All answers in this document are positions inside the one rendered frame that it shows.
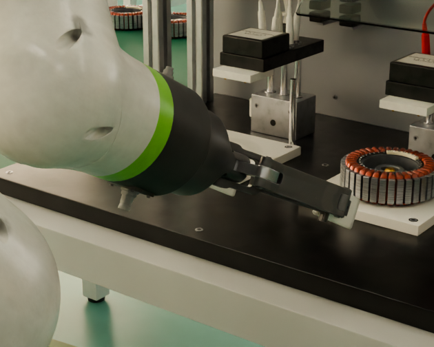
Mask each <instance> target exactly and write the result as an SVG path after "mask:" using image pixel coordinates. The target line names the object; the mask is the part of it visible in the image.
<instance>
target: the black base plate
mask: <svg viewBox="0 0 434 347"><path fill-rule="evenodd" d="M205 105H206V106H207V109H208V110H209V111H211V112H213V113H214V114H215V115H217V117H219V119H221V121H222V122H223V124H224V126H225V128H226V130H230V131H233V132H239V133H242V134H248V135H252V136H257V137H261V138H266V139H269V140H275V141H278V142H282V143H288V144H289V139H287V138H281V137H278V136H272V135H269V134H263V133H260V132H254V131H251V116H250V115H249V100H247V99H243V98H237V97H233V96H227V95H223V94H217V93H214V100H213V101H210V102H209V101H207V103H205ZM295 145H297V146H300V147H301V154H300V155H299V156H297V157H295V158H293V159H291V160H288V161H287V162H284V163H283V164H284V165H286V166H288V167H291V168H294V169H297V170H299V171H302V172H305V173H306V174H310V175H312V176H315V177H317V178H321V179H323V180H326V181H327V180H328V179H330V178H332V177H334V176H336V175H338V174H340V164H341V160H342V158H343V157H344V156H345V155H347V154H350V153H351V152H352V151H355V150H360V149H366V148H367V147H370V148H372V147H377V148H379V147H384V148H386V147H391V148H392V150H393V148H394V147H398V148H399V149H401V148H405V149H406V150H407V149H409V132H404V131H400V130H396V129H390V128H386V127H380V126H376V125H370V124H366V123H359V122H355V121H352V120H346V119H342V118H336V117H332V116H325V115H322V114H316V116H315V131H314V132H313V133H311V134H309V135H307V136H304V137H302V138H300V139H298V140H295ZM121 191H122V190H121V188H120V187H117V186H116V185H114V186H110V184H109V183H107V181H106V180H103V179H100V178H97V177H94V176H91V175H89V174H86V173H83V172H80V171H74V170H70V169H41V168H35V167H31V166H28V165H22V164H19V163H16V164H13V165H10V166H7V167H4V168H2V169H0V193H2V194H3V195H6V196H10V197H12V198H16V199H19V200H22V201H25V202H29V203H31V204H35V205H37V206H40V207H44V208H46V209H50V210H53V211H56V212H59V213H63V214H65V215H69V216H72V217H74V218H78V219H80V220H85V221H87V222H91V223H93V224H97V225H99V226H102V227H106V228H109V229H112V230H115V231H118V232H121V233H124V234H128V235H131V236H134V237H136V238H140V239H142V240H146V241H149V242H153V243H155V244H159V245H161V246H165V247H167V248H171V249H174V250H177V251H180V252H183V253H186V254H189V255H193V256H196V257H199V258H202V259H204V260H208V261H210V262H215V263H217V264H221V265H223V266H227V267H229V268H232V269H236V270H239V271H242V272H245V273H248V274H251V275H255V276H258V277H261V278H264V279H266V280H270V281H272V282H276V283H279V284H283V285H285V286H289V287H291V288H295V289H298V290H301V291H304V292H307V293H310V294H313V295H317V296H319V297H323V298H326V299H329V300H332V301H335V302H338V303H341V304H345V305H347V306H351V307H354V308H357V309H360V310H362V311H366V312H369V313H373V314H375V315H379V316H381V317H385V318H388V319H392V320H394V321H397V322H400V323H403V324H406V325H409V326H413V327H416V328H419V329H422V330H425V331H428V332H431V333H434V225H433V226H431V227H430V228H428V229H427V230H425V231H424V232H423V233H421V234H420V235H418V236H416V235H411V234H408V233H404V232H401V231H396V230H393V229H388V228H385V227H381V226H378V225H374V224H370V223H367V222H363V221H359V220H354V222H353V226H352V229H347V228H344V227H342V226H340V225H338V224H335V223H333V222H330V221H328V220H327V222H321V221H319V220H318V218H319V216H317V215H314V214H313V213H312V211H313V209H309V208H306V207H303V206H300V205H298V204H295V203H292V202H289V201H286V200H283V199H280V198H277V197H274V196H270V195H268V194H265V193H262V192H259V193H258V194H256V195H252V194H248V193H244V192H241V191H238V190H236V193H235V195H234V196H229V195H227V194H225V193H222V192H219V191H217V190H215V189H212V188H207V189H206V190H204V191H202V192H200V193H197V194H194V195H191V196H179V195H176V194H173V193H169V194H165V195H162V196H154V197H150V198H147V197H146V195H143V194H141V193H140V194H138V195H136V197H135V198H134V200H133V203H132V205H131V209H130V211H126V210H124V209H120V208H118V206H119V204H120V200H121V196H122V194H121Z"/></svg>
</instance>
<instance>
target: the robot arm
mask: <svg viewBox="0 0 434 347"><path fill-rule="evenodd" d="M173 69H174V68H172V67H170V66H166V68H165V69H164V70H163V73H160V72H159V71H157V70H155V69H153V68H151V67H150V66H148V65H146V64H144V63H142V62H140V61H138V60H136V59H135V58H133V57H132V56H130V55H129V54H128V53H126V52H125V51H123V50H122V49H121V48H120V46H119V44H118V40H117V37H116V33H115V30H114V25H113V22H112V18H111V14H110V9H109V6H108V2H107V0H0V154H1V155H3V156H5V157H6V158H8V159H10V160H12V161H14V162H17V163H19V164H22V165H28V166H31V167H35V168H41V169H70V170H74V171H80V172H83V173H85V174H89V175H91V176H94V177H97V178H100V179H103V180H106V181H107V183H109V184H110V186H114V185H116V186H117V187H120V188H121V190H122V191H121V194H122V196H121V200H120V204H119V206H118V208H120V209H124V210H126V211H130V209H131V205H132V203H133V200H134V198H135V197H136V195H138V194H140V193H141V194H143V195H146V197H147V198H150V197H154V196H162V195H165V194H169V193H173V194H176V195H179V196H191V195H194V194H197V193H200V192H202V191H204V190H206V189H207V188H212V189H215V190H217V191H219V192H222V193H225V194H227V195H229V196H234V195H235V193H236V190H238V191H241V192H244V193H248V194H252V195H256V194H258V193H259V192H262V193H265V194H268V195H270V196H274V197H277V198H280V199H283V200H286V201H289V202H292V203H295V204H298V205H300V206H303V207H306V208H309V209H313V211H312V213H313V214H314V215H317V216H319V218H318V220H319V221H321V222H327V220H328V221H330V222H333V223H335V224H338V225H340V226H342V227H344V228H347V229H352V226H353V222H354V220H355V215H356V213H357V210H358V206H359V203H360V199H359V198H357V197H355V196H353V195H351V193H352V190H351V189H349V188H348V187H341V186H339V185H336V184H333V183H331V182H328V181H326V180H323V179H321V178H317V177H315V176H312V175H310V174H307V173H305V172H302V171H299V170H297V169H294V168H291V167H288V166H286V165H284V164H282V163H280V162H277V161H275V160H273V159H271V157H268V156H266V157H265V156H261V155H259V154H256V153H254V152H251V151H247V150H245V149H243V148H242V147H241V146H240V145H239V144H236V143H233V142H231V141H229V137H228V133H227V130H226V128H225V126H224V124H223V122H222V121H221V119H219V117H217V115H215V114H214V113H213V112H211V111H209V110H208V109H207V106H206V105H205V103H204V101H203V100H202V98H201V97H200V96H199V95H198V94H197V93H196V92H195V91H194V90H192V89H190V88H188V87H186V86H185V85H183V84H181V83H179V82H177V81H175V80H174V77H173ZM250 159H252V160H254V162H255V164H251V162H250ZM246 175H248V176H251V178H250V181H249V184H248V186H244V185H241V184H238V183H239V182H242V181H243V180H244V179H245V178H246V177H247V176H246ZM60 303H61V286H60V280H59V272H58V269H57V266H56V262H55V259H54V256H53V254H52V251H51V249H50V247H49V245H48V243H47V241H46V239H45V238H44V237H43V235H42V233H41V232H40V230H39V229H38V228H37V226H36V225H35V224H34V223H33V221H31V219H29V217H28V216H27V215H26V214H25V213H24V212H22V210H20V209H19V208H18V207H17V206H16V205H14V204H13V203H12V202H11V201H9V200H8V199H7V198H6V197H5V196H4V195H3V194H2V193H0V347H48V346H49V345H50V342H51V341H52V337H53V335H54V332H55V329H56V325H57V322H58V318H59V311H60Z"/></svg>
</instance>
